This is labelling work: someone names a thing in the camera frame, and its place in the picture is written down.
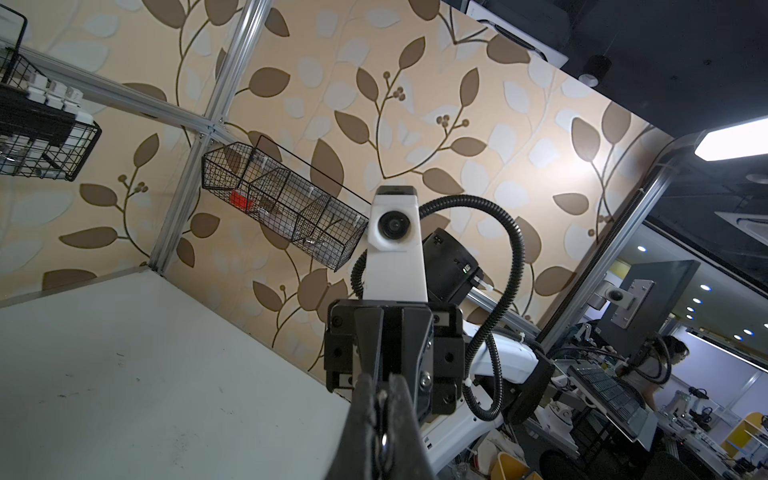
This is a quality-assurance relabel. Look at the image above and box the black wire basket back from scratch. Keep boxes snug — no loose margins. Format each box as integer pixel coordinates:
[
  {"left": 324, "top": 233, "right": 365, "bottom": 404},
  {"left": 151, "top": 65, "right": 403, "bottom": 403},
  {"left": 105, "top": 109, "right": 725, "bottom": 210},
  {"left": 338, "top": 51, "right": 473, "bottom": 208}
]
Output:
[{"left": 1, "top": 5, "right": 102, "bottom": 182}]

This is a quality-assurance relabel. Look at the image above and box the black wire basket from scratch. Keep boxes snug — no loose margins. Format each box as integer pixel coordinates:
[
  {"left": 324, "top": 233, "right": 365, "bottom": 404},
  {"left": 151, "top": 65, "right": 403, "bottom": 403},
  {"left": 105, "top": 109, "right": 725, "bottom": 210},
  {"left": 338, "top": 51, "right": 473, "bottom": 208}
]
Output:
[
  {"left": 202, "top": 134, "right": 370, "bottom": 271},
  {"left": 1, "top": 5, "right": 102, "bottom": 182}
]

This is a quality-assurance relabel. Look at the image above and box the computer monitor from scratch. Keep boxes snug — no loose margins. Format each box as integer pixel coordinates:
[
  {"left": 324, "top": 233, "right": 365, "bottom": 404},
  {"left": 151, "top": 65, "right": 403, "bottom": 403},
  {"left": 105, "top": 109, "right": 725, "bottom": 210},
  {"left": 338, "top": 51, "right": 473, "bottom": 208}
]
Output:
[{"left": 596, "top": 260, "right": 700, "bottom": 364}]

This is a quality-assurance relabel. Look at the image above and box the black keyboard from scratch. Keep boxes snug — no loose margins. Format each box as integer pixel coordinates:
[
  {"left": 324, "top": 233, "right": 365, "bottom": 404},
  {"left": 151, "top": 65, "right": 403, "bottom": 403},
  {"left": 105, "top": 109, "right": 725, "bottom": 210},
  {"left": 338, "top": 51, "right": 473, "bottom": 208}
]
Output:
[{"left": 567, "top": 361, "right": 648, "bottom": 441}]

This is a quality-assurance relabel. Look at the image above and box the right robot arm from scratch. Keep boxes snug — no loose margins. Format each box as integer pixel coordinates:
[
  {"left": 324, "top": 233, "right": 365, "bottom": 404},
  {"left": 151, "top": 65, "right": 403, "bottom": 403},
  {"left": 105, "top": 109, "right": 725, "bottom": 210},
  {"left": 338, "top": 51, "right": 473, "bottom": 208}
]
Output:
[{"left": 324, "top": 229, "right": 553, "bottom": 479}]

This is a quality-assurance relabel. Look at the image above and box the black socket holder tool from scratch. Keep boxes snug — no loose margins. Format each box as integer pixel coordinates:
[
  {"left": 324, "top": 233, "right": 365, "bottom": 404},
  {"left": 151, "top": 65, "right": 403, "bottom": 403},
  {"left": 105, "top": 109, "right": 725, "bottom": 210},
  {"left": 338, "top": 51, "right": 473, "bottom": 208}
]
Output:
[{"left": 0, "top": 84, "right": 76, "bottom": 147}]

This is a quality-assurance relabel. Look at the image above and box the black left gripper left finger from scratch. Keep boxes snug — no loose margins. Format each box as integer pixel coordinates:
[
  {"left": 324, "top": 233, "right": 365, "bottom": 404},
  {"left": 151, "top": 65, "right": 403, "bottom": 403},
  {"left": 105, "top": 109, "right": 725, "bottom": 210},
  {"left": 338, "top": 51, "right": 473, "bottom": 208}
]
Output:
[{"left": 325, "top": 373, "right": 381, "bottom": 480}]

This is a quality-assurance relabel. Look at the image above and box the red item in basket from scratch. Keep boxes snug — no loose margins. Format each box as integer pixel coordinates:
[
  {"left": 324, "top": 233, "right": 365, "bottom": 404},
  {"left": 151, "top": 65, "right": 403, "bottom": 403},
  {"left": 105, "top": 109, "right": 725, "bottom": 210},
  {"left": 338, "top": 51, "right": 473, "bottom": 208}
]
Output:
[{"left": 229, "top": 190, "right": 254, "bottom": 212}]

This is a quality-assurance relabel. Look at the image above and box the black wire basket right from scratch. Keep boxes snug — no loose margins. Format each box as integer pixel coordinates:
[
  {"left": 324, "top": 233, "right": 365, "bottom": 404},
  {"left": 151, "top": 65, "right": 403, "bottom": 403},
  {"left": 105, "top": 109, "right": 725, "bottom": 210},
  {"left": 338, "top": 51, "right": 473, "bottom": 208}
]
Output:
[{"left": 202, "top": 134, "right": 370, "bottom": 271}]

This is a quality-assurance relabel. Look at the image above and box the aluminium frame horizontal bar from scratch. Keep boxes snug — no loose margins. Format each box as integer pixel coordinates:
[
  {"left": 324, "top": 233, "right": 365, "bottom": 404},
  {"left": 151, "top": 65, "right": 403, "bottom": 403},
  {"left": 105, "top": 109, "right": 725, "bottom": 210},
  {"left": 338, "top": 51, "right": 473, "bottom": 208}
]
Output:
[{"left": 20, "top": 47, "right": 238, "bottom": 144}]

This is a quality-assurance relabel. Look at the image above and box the aluminium frame corner post right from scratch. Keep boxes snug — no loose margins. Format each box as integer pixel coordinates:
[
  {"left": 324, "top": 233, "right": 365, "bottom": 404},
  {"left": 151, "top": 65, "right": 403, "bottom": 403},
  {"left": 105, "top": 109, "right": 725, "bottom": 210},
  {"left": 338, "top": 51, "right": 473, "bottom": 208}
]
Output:
[{"left": 148, "top": 0, "right": 273, "bottom": 275}]

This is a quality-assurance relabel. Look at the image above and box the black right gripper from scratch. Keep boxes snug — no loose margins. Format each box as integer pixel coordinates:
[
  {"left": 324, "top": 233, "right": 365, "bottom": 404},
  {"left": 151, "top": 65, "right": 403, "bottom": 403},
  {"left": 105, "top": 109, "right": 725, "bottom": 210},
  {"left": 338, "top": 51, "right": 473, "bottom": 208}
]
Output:
[{"left": 324, "top": 299, "right": 465, "bottom": 420}]

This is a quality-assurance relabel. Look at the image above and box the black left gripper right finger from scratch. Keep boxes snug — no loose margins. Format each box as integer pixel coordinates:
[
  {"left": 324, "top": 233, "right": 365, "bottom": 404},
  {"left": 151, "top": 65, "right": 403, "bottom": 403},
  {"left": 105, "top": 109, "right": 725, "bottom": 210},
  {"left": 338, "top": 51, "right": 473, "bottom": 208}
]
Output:
[{"left": 382, "top": 374, "right": 435, "bottom": 480}]

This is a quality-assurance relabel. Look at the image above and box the smallest black padlock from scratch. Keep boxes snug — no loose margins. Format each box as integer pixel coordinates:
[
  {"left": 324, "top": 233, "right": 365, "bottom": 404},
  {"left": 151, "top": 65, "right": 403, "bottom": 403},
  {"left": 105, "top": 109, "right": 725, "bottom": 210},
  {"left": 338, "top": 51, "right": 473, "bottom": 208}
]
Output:
[{"left": 374, "top": 390, "right": 390, "bottom": 479}]

